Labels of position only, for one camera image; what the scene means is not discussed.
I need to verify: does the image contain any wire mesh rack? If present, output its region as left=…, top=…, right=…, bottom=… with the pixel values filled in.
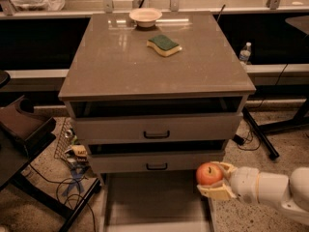
left=54, top=118, right=73, bottom=160

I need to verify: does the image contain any green yellow sponge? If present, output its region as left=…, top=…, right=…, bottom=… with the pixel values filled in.
left=147, top=35, right=182, bottom=57

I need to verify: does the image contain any black table leg frame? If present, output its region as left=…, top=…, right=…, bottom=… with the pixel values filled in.
left=242, top=99, right=309, bottom=160

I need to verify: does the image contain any white bowl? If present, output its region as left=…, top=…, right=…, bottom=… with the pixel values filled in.
left=129, top=8, right=162, bottom=28

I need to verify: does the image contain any black floor cable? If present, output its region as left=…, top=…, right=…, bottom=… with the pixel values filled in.
left=28, top=162, right=98, bottom=232

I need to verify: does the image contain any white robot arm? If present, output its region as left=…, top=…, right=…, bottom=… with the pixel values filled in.
left=196, top=161, right=309, bottom=225

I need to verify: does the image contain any red apple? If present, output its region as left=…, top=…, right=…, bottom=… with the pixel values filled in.
left=196, top=162, right=223, bottom=186

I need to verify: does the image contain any grey drawer cabinet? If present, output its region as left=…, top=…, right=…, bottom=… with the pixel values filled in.
left=58, top=11, right=258, bottom=179

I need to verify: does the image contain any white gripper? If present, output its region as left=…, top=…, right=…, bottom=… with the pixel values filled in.
left=197, top=161, right=259, bottom=203

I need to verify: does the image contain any middle grey drawer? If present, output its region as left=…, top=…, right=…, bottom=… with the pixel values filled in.
left=88, top=150, right=225, bottom=173

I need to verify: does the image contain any blue tape strip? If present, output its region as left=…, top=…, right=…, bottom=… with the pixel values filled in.
left=62, top=168, right=87, bottom=196

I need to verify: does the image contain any open bottom grey drawer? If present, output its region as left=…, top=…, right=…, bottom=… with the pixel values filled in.
left=99, top=170, right=216, bottom=232

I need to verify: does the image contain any clear plastic water bottle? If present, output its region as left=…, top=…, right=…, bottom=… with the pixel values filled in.
left=239, top=42, right=251, bottom=65

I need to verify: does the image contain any top grey drawer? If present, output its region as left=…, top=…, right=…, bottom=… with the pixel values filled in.
left=70, top=113, right=242, bottom=144

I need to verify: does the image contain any dark brown side table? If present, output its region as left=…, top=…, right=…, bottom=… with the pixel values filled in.
left=0, top=70, right=102, bottom=232

